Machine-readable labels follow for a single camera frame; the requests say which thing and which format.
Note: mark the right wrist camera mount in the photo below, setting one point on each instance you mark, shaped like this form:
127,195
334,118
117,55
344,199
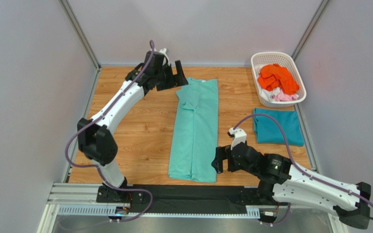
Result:
238,136

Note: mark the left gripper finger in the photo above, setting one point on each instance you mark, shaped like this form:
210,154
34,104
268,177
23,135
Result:
179,77
166,85

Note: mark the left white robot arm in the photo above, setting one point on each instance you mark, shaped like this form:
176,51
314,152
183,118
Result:
96,135

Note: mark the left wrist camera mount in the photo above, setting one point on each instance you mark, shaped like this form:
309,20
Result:
164,52

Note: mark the orange t shirt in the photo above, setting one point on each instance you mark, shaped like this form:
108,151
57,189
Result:
273,76

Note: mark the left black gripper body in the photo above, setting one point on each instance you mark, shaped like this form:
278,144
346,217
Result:
166,74

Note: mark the white t shirt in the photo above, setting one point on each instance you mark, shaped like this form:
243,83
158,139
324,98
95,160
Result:
270,96

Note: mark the white plastic laundry basket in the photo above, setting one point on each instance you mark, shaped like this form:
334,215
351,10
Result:
261,59

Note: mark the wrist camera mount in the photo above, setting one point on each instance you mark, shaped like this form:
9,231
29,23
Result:
238,136
164,52

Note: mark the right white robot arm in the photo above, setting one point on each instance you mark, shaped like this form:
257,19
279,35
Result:
282,181

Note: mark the aluminium frame rail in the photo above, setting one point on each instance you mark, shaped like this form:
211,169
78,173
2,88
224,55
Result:
81,199

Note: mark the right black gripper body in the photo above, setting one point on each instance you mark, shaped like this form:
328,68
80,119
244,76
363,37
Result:
227,158

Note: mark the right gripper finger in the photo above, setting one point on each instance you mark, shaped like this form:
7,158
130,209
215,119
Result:
221,154
234,165

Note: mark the teal green t shirt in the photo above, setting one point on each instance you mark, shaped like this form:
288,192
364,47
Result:
195,132

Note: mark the pink t shirt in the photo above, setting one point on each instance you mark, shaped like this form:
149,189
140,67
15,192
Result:
279,95

